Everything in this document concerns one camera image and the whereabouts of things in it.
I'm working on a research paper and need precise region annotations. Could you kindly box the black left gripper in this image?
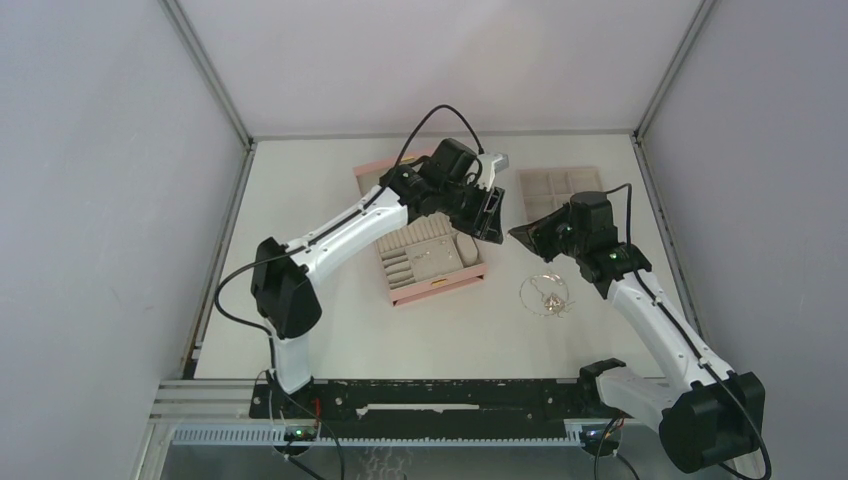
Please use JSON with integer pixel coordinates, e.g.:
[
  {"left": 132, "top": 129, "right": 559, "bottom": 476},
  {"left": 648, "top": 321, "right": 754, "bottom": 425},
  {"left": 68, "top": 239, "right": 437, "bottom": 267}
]
[{"left": 438, "top": 177, "right": 505, "bottom": 245}]

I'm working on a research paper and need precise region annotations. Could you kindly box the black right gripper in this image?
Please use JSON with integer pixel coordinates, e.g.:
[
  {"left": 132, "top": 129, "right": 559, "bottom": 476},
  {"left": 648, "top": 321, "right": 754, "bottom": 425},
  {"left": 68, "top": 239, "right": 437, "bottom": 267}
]
[{"left": 510, "top": 201, "right": 587, "bottom": 263}]

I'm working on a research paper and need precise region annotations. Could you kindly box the pink jewelry box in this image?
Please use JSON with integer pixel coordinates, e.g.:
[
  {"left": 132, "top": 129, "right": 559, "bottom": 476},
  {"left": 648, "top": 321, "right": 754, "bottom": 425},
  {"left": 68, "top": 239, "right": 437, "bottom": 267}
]
[{"left": 351, "top": 155, "right": 488, "bottom": 309}]

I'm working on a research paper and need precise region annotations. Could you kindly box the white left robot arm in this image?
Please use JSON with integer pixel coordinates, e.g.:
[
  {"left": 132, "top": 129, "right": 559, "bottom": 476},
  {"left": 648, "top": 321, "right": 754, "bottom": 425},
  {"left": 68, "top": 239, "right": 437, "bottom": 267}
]
[{"left": 250, "top": 138, "right": 509, "bottom": 417}]

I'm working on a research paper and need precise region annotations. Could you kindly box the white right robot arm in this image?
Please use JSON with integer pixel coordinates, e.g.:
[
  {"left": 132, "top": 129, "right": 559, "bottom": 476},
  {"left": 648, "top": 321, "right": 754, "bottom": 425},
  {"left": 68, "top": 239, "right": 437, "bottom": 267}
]
[{"left": 509, "top": 191, "right": 773, "bottom": 479}]

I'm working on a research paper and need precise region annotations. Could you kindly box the beige oval watch pillow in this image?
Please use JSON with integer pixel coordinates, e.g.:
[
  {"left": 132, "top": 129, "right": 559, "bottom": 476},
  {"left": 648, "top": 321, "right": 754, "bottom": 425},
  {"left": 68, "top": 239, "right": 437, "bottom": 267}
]
[{"left": 456, "top": 233, "right": 479, "bottom": 267}]

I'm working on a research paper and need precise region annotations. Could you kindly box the beige divided tray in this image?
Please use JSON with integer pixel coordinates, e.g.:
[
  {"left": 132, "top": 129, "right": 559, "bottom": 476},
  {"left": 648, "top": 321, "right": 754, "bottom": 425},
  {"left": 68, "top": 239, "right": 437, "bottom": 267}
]
[{"left": 517, "top": 167, "right": 602, "bottom": 222}]

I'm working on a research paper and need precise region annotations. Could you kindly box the silver hoop necklace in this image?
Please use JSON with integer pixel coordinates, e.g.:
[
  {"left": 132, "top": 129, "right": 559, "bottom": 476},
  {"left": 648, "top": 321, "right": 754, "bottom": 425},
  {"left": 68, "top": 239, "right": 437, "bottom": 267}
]
[{"left": 519, "top": 271, "right": 571, "bottom": 318}]

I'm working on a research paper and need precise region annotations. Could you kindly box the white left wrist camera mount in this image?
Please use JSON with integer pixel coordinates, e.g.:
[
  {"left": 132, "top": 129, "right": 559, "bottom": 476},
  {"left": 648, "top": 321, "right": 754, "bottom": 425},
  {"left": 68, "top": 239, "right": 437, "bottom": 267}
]
[{"left": 473, "top": 153, "right": 509, "bottom": 190}]

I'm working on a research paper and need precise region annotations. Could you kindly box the black right camera cable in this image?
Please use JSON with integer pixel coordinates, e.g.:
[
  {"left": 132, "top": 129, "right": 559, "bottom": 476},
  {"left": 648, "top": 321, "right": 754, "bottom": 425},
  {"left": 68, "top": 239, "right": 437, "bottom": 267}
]
[{"left": 602, "top": 183, "right": 774, "bottom": 480}]

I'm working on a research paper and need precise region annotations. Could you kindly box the black camera cable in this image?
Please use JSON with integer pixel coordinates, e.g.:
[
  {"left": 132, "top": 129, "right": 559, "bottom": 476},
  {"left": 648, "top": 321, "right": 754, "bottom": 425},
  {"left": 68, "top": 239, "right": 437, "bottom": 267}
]
[
  {"left": 602, "top": 183, "right": 774, "bottom": 480},
  {"left": 213, "top": 103, "right": 486, "bottom": 372}
]

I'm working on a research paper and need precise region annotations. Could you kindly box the black left camera cable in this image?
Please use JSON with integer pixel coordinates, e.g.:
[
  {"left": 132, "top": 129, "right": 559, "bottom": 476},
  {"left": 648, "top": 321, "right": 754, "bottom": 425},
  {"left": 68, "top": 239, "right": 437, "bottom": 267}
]
[{"left": 213, "top": 103, "right": 486, "bottom": 372}]

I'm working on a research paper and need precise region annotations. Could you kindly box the white slotted cable duct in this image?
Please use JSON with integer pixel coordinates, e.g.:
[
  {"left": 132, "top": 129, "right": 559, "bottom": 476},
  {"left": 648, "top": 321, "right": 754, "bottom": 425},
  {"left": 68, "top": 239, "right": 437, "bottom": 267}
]
[{"left": 172, "top": 424, "right": 583, "bottom": 447}]

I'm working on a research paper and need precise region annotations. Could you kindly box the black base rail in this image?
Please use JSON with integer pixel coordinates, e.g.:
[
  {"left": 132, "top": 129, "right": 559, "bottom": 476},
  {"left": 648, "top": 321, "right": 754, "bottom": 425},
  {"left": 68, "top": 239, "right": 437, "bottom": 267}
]
[{"left": 250, "top": 379, "right": 619, "bottom": 422}]

